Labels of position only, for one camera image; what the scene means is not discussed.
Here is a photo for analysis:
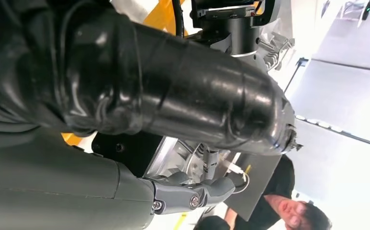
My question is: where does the white charging cable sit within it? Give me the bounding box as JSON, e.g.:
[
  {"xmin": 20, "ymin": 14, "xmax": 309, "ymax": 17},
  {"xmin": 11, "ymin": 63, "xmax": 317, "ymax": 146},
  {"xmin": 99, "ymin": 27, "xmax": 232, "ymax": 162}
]
[{"xmin": 224, "ymin": 160, "xmax": 251, "ymax": 195}]

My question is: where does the person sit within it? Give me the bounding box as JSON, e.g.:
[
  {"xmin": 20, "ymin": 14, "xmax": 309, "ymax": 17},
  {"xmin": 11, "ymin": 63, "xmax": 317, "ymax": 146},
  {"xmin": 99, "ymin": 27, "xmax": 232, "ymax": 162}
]
[{"xmin": 193, "ymin": 155, "xmax": 333, "ymax": 230}]

